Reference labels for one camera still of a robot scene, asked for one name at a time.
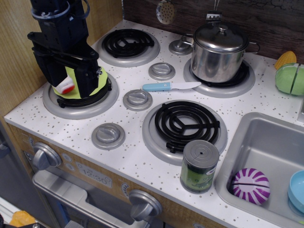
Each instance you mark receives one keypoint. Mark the grey stove knob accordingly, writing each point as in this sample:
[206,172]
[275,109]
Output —
[177,47]
[137,100]
[108,136]
[161,71]

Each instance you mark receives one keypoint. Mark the blue handled toy knife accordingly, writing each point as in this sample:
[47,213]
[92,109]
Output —
[169,86]

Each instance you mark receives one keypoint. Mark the grey stove top knob front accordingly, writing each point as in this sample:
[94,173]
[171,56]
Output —
[108,136]

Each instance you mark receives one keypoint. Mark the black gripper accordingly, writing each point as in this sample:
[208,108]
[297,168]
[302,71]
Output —
[80,56]

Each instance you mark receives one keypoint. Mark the back right black burner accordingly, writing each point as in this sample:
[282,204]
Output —
[243,81]

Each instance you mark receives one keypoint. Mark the back left black burner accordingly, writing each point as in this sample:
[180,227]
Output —
[128,48]

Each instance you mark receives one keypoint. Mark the white red toy sushi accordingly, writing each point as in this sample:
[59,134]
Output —
[66,86]

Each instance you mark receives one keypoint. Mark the grey stove top knob centre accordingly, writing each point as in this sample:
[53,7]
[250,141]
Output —
[161,71]

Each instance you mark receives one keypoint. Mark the light blue bowl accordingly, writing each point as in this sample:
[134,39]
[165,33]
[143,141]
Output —
[296,190]

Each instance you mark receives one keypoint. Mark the green toy cabbage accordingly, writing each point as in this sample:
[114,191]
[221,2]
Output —
[289,79]

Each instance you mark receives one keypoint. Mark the black burner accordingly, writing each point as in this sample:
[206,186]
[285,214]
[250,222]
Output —
[168,127]
[128,48]
[84,112]
[243,81]

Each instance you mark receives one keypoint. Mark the hanging metal skimmer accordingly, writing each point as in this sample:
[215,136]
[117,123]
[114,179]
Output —
[165,12]

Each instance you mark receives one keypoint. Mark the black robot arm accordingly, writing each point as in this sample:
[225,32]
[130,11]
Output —
[62,42]

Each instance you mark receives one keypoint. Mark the hanging metal utensil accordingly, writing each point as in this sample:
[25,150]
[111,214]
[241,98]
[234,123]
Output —
[214,15]

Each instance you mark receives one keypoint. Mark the front right black burner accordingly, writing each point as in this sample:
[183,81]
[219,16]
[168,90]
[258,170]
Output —
[168,127]

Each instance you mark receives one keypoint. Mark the front left black burner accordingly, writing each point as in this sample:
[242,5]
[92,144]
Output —
[84,112]

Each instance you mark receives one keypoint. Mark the grey stove top knob rear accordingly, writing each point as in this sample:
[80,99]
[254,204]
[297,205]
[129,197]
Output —
[177,47]

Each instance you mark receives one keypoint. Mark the yellow object lower left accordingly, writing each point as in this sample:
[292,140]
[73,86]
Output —
[21,218]

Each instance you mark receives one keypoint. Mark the steel pot lid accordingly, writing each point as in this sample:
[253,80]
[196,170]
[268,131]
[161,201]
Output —
[221,37]

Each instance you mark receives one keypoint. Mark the grey oven knob right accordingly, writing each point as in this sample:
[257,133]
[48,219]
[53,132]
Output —
[144,205]

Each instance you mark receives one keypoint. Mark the grey toy sink basin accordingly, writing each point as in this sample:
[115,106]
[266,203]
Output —
[274,147]

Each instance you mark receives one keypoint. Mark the silver oven door handle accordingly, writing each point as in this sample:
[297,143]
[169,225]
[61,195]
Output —
[75,197]

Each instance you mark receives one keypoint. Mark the green labelled toy can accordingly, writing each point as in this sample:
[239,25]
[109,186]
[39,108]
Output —
[199,162]

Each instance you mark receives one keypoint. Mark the yellow toy corn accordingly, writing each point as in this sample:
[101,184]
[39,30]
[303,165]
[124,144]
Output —
[286,58]

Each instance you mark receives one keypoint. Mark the grey stove top knob middle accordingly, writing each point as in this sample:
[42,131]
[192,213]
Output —
[137,100]

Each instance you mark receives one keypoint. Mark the stainless steel pot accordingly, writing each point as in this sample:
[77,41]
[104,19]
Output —
[213,66]

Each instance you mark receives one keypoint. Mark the purple white striped toy ball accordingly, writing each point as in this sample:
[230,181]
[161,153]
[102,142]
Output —
[251,185]

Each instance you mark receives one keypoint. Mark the grey oven knob left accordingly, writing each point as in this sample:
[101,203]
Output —
[45,157]

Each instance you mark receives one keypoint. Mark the grey oven knob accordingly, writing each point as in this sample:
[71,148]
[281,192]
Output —
[45,157]
[144,205]

